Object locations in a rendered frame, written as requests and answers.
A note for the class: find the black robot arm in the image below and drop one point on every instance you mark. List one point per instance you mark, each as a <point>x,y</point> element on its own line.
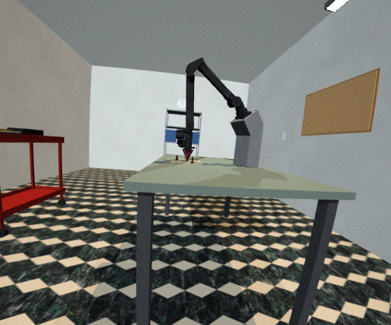
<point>233,101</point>

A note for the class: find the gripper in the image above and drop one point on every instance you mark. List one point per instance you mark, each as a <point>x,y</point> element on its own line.
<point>188,149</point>

